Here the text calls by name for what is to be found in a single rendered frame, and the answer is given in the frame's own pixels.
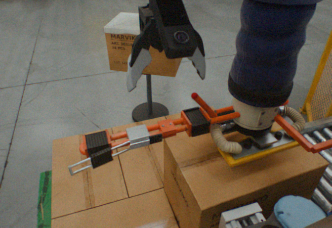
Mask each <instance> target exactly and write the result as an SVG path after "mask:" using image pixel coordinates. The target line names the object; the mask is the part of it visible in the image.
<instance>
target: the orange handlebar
mask: <svg viewBox="0 0 332 228"><path fill-rule="evenodd" d="M288 102H289V100H288V99H287V101H286V102H285V103H284V104H282V105H280V107H281V106H285V105H287V104H288ZM233 109H234V108H233V106H228V107H223V108H219V109H217V110H214V112H215V113H216V114H217V113H222V112H226V111H230V110H233ZM240 116H241V115H240V113H239V112H234V113H230V114H226V115H222V116H217V117H214V118H212V119H211V124H215V123H219V122H223V121H227V120H232V119H235V118H238V117H240ZM274 121H275V122H276V123H277V124H279V125H280V126H281V127H282V128H283V129H284V130H285V131H286V132H287V133H288V134H289V135H290V136H292V137H293V138H294V140H295V141H297V142H298V143H299V144H300V145H301V146H302V147H303V148H305V149H306V151H307V152H312V153H313V154H315V153H318V152H321V151H323V150H326V149H329V148H332V139H329V140H326V141H324V142H322V143H318V144H315V145H312V144H311V143H310V142H309V141H308V140H307V139H306V138H305V137H304V136H302V135H301V134H300V133H299V132H298V131H297V130H295V128H294V127H293V126H291V125H290V124H289V123H288V122H286V121H285V120H284V118H283V117H281V116H280V115H279V114H277V115H276V116H275V117H274ZM179 124H183V119H182V118H179V119H175V120H171V119H166V120H162V121H158V123H157V124H153V125H149V126H146V128H147V130H148V132H150V131H155V130H159V131H158V132H154V133H149V135H150V136H153V135H157V134H159V133H162V135H163V138H167V137H173V136H176V133H179V132H183V131H187V130H188V126H187V124H186V125H181V126H179V127H175V126H174V125H179ZM109 137H110V139H111V141H113V140H117V139H122V138H125V137H127V135H126V131H124V132H120V133H115V134H111V135H109ZM126 141H129V139H124V140H120V141H116V142H112V148H113V147H115V146H118V145H121V144H123V143H124V142H126ZM79 151H80V153H81V154H82V155H85V156H86V154H85V150H84V143H83V142H82V143H81V144H80V146H79Z"/></svg>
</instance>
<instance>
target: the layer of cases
mask: <svg viewBox="0 0 332 228"><path fill-rule="evenodd" d="M179 118H181V113H177V114H172V115H167V116H162V117H160V118H155V119H150V120H145V121H140V122H135V123H130V124H125V125H121V126H118V127H113V128H108V133H109V135H111V134H115V133H120V132H124V131H125V130H126V129H128V128H132V127H137V126H139V125H143V124H145V125H146V126H149V125H153V124H157V123H158V121H162V120H166V119H171V120H175V119H179ZM100 131H105V129H103V130H98V131H93V132H89V133H84V134H85V135H87V134H91V133H96V132H100ZM82 142H83V137H82V134H79V135H74V136H69V137H65V138H60V139H55V140H53V152H52V201H51V219H52V220H51V228H181V227H180V225H179V223H178V221H177V218H176V216H175V214H174V211H173V209H172V206H171V204H170V201H169V200H168V198H167V195H166V192H165V190H164V139H163V141H160V142H158V143H154V144H151V145H148V146H143V147H140V148H135V149H130V150H128V151H126V152H124V153H122V154H120V155H117V156H115V157H113V159H114V160H113V161H111V162H109V163H107V164H104V165H102V166H99V167H97V168H95V169H93V167H89V168H87V169H85V170H83V171H80V172H78V173H76V174H74V175H73V176H71V173H70V172H69V169H68V166H71V165H74V164H75V163H77V162H80V161H82V160H84V159H87V157H86V156H85V155H82V154H81V153H80V151H79V146H80V144H81V143H82Z"/></svg>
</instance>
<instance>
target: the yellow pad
mask: <svg viewBox="0 0 332 228"><path fill-rule="evenodd" d="M270 133H271V134H272V135H273V136H274V137H275V139H276V140H277V143H274V144H271V145H267V146H265V147H262V148H259V147H258V146H257V145H256V144H255V143H254V141H253V140H252V139H251V138H250V137H248V138H245V139H241V140H237V141H235V142H237V143H239V144H240V146H241V147H242V152H241V153H240V154H233V153H232V152H230V153H229V152H225V151H222V150H221V149H219V148H217V149H218V151H219V153H221V155H222V156H223V158H224V159H225V160H226V162H227V164H228V165H229V167H231V168H232V167H235V166H238V165H241V164H245V163H246V162H250V161H253V160H256V159H260V158H263V157H266V156H268V155H272V154H275V153H278V152H282V151H285V150H288V149H291V148H294V147H297V146H300V144H299V143H298V142H297V141H295V140H294V138H293V137H291V138H290V137H289V136H288V135H287V134H286V133H285V131H284V129H283V128H280V129H277V130H273V131H270Z"/></svg>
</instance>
